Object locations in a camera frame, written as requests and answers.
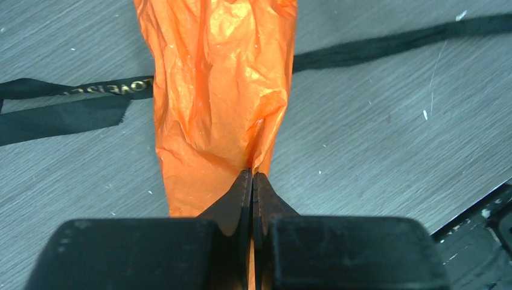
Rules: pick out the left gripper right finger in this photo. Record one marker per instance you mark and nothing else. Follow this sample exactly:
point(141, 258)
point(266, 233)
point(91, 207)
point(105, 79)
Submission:
point(339, 252)

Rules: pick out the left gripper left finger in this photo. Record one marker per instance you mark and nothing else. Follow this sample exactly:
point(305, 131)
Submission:
point(210, 251)

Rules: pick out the orange flower bouquet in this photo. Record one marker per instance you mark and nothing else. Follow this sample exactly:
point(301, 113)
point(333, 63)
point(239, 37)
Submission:
point(223, 77)

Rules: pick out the black ribbon gold lettering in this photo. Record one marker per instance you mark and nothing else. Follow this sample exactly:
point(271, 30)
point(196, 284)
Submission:
point(109, 109)

